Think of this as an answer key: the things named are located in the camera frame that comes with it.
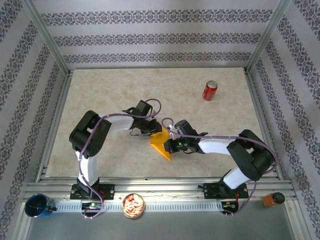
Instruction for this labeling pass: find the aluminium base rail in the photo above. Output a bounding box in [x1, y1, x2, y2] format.
[23, 177, 297, 202]

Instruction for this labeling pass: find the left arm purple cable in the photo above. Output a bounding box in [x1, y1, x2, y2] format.
[77, 98, 162, 221]

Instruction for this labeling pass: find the red soda can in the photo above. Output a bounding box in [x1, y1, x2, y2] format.
[201, 80, 218, 102]

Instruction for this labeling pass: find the aluminium side rail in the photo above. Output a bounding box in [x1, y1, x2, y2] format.
[34, 69, 75, 182]
[243, 69, 285, 180]

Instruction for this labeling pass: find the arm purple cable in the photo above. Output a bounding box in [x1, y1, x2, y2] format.
[77, 98, 162, 221]
[161, 117, 278, 218]

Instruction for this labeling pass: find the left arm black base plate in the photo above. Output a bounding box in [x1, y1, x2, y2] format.
[69, 184, 115, 200]

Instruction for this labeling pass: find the aluminium frame post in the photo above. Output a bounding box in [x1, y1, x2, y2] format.
[246, 0, 293, 73]
[21, 0, 71, 76]

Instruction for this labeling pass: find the orange cloth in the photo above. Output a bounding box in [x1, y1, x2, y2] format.
[149, 127, 173, 163]

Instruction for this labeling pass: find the slotted grey cable duct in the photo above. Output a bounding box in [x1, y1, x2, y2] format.
[53, 201, 223, 212]

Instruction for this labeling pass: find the round bowl of red food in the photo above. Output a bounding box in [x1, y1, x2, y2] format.
[121, 192, 145, 220]

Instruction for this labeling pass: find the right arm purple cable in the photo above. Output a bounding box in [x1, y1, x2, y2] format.
[161, 117, 278, 218]

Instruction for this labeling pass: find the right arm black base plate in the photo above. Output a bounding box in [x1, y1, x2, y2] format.
[203, 182, 249, 200]

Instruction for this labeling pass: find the blue mug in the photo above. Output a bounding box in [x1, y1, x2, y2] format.
[24, 193, 57, 219]

